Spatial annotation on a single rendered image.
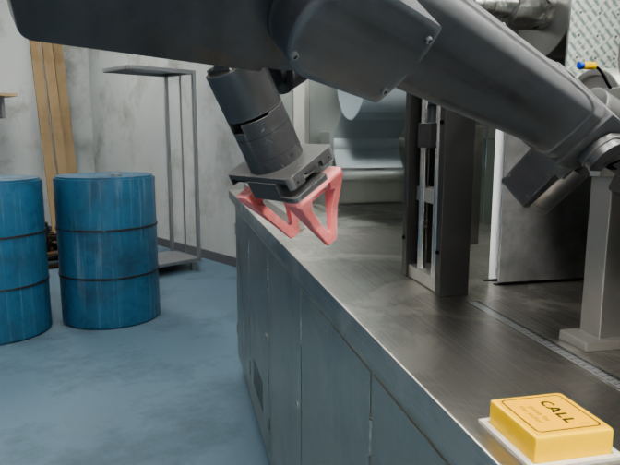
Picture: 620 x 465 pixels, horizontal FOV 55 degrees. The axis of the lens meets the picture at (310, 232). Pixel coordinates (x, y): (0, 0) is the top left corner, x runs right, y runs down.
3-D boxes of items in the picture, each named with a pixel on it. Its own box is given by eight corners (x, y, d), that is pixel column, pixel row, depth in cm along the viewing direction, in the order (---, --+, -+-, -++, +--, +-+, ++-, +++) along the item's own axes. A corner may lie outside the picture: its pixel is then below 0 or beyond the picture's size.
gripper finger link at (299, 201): (320, 219, 68) (289, 147, 64) (366, 226, 63) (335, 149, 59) (280, 255, 65) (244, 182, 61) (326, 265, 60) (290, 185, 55)
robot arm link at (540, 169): (615, 141, 48) (544, 71, 52) (514, 233, 55) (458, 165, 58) (659, 148, 57) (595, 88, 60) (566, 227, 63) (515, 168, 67)
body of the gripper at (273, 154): (274, 157, 67) (246, 97, 63) (338, 160, 59) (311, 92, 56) (232, 189, 63) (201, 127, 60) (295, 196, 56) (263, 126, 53)
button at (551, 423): (487, 424, 53) (489, 398, 52) (558, 416, 54) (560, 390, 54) (533, 467, 46) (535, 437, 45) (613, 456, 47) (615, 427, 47)
